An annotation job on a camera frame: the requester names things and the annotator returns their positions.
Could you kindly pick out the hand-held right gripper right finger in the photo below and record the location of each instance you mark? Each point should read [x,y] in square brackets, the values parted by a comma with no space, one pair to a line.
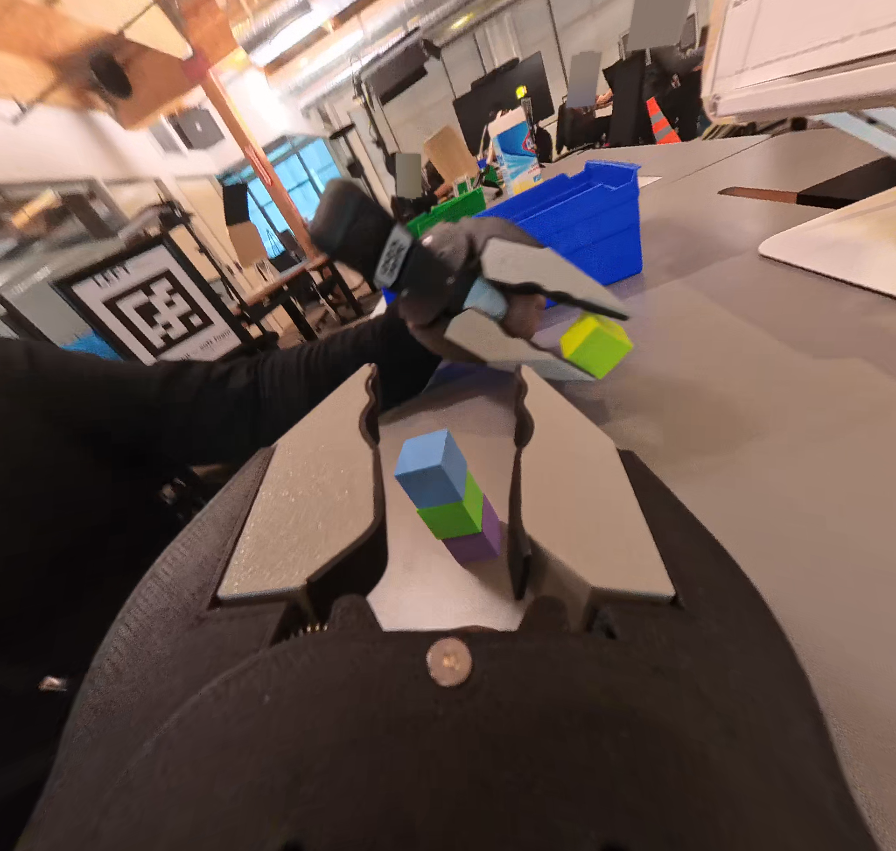
[588,515]

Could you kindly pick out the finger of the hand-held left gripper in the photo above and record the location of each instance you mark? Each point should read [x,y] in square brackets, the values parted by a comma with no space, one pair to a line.
[490,343]
[539,270]

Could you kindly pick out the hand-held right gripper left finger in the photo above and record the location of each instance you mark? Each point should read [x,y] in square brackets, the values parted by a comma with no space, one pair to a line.
[308,508]

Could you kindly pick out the yellow foam cube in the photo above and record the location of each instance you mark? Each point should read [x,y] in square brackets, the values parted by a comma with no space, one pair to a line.
[595,350]

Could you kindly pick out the purple foam cube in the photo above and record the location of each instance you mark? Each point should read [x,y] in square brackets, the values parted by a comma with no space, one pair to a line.
[479,546]

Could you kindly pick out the light blue foam cube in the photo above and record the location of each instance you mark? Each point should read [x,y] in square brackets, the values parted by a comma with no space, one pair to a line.
[430,469]

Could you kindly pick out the green foam cube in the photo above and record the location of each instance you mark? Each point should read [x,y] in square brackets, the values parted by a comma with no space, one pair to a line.
[451,515]

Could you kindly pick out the person's left hand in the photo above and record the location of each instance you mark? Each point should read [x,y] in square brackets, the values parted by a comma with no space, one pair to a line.
[523,315]

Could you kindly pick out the blue plastic bin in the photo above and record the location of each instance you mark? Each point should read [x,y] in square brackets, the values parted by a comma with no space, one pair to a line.
[595,235]

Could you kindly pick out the window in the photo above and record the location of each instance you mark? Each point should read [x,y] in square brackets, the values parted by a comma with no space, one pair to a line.
[308,172]

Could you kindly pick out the green plastic bin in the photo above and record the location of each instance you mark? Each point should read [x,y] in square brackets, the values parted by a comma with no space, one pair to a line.
[448,214]

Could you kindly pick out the tan chair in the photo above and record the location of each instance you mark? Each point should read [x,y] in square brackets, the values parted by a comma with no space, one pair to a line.
[246,243]

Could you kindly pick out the white wipes canister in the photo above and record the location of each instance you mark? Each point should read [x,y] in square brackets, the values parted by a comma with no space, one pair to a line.
[514,158]

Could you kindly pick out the tan cardboard sheet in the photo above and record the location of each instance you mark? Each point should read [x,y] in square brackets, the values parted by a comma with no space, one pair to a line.
[448,151]

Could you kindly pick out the wooden beam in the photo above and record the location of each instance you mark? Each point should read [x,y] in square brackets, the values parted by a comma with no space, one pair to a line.
[238,130]

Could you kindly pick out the black monitor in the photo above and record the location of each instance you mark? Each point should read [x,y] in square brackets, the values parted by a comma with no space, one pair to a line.
[504,95]

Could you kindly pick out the orange traffic cone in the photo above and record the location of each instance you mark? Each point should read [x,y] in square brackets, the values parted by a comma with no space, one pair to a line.
[661,123]

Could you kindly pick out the black white code sign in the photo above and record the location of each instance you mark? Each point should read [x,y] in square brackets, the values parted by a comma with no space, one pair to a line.
[105,291]

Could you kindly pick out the white document stand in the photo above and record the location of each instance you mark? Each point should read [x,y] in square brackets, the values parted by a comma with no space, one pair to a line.
[840,249]

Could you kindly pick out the printed instruction sheet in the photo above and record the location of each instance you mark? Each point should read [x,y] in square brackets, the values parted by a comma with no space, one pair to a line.
[805,11]

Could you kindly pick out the black wall speaker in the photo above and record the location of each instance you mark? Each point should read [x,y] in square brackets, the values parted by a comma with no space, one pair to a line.
[199,128]

